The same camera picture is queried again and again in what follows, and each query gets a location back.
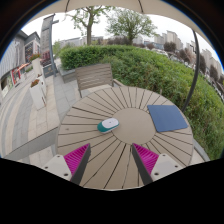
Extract large white planter box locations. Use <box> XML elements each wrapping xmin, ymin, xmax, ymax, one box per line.
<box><xmin>29</xmin><ymin>78</ymin><xmax>47</xmax><ymax>110</ymax></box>

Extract slatted wooden chair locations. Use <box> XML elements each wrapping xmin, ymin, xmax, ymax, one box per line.
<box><xmin>74</xmin><ymin>63</ymin><xmax>125</xmax><ymax>99</ymax></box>

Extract blue mouse pad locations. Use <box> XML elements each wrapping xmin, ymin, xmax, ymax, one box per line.
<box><xmin>146</xmin><ymin>104</ymin><xmax>190</xmax><ymax>133</ymax></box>

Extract white and teal computer mouse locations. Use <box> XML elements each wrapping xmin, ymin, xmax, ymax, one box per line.
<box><xmin>96</xmin><ymin>117</ymin><xmax>120</xmax><ymax>134</ymax></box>

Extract round leafy tree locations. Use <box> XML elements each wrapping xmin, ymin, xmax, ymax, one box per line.
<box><xmin>106</xmin><ymin>8</ymin><xmax>158</xmax><ymax>45</ymax></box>

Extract green hedge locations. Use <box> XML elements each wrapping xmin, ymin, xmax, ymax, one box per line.
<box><xmin>59</xmin><ymin>44</ymin><xmax>224</xmax><ymax>161</ymax></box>

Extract grey sign pillar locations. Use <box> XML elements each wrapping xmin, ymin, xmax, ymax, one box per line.
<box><xmin>40</xmin><ymin>13</ymin><xmax>56</xmax><ymax>64</ymax></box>

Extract distant apartment buildings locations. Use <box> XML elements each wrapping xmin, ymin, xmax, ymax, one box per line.
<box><xmin>59</xmin><ymin>29</ymin><xmax>224</xmax><ymax>78</ymax></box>

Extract small white planter box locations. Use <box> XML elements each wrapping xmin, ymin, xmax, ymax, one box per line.
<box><xmin>30</xmin><ymin>54</ymin><xmax>44</xmax><ymax>79</ymax></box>

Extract sparse tall tree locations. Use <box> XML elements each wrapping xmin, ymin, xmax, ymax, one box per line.
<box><xmin>66</xmin><ymin>5</ymin><xmax>113</xmax><ymax>46</ymax></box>

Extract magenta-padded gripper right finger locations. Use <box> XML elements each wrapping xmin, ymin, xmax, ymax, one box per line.
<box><xmin>131</xmin><ymin>142</ymin><xmax>184</xmax><ymax>187</ymax></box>

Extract curved dark umbrella pole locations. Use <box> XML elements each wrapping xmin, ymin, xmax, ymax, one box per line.
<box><xmin>181</xmin><ymin>29</ymin><xmax>201</xmax><ymax>113</ymax></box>

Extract grey storefront building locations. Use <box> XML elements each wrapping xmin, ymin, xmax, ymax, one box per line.
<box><xmin>0</xmin><ymin>29</ymin><xmax>42</xmax><ymax>98</ymax></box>

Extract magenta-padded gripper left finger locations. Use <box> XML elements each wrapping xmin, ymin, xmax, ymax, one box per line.
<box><xmin>41</xmin><ymin>143</ymin><xmax>92</xmax><ymax>186</ymax></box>

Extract beige umbrella canopy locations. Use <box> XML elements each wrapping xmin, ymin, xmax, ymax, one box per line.
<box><xmin>29</xmin><ymin>0</ymin><xmax>201</xmax><ymax>34</ymax></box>

